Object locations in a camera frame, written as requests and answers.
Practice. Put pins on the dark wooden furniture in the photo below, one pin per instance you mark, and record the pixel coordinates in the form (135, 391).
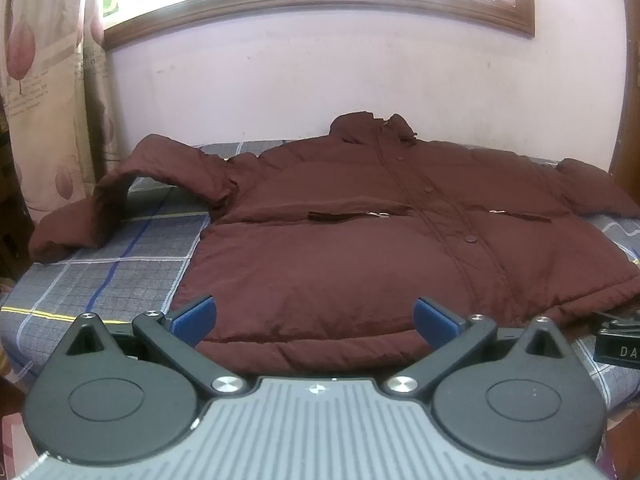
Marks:
(12, 210)

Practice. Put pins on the brown wooden window frame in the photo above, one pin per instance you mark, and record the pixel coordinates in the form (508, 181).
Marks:
(320, 7)

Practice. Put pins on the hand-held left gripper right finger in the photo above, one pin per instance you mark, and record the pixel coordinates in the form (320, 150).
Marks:
(436, 321)

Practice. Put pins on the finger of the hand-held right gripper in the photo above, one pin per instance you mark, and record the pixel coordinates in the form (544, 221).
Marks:
(617, 319)

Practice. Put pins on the dark wooden post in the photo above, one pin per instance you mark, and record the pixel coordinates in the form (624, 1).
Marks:
(627, 85)

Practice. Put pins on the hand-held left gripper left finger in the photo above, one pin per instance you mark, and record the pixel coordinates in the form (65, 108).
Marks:
(195, 317)

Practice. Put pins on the beige leaf print curtain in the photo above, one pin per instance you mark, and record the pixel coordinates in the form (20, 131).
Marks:
(50, 90)

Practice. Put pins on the grey plaid bed sheet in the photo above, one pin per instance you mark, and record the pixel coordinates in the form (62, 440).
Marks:
(115, 270)

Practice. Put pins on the brown puffer jacket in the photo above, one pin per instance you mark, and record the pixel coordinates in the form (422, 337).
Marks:
(360, 240)

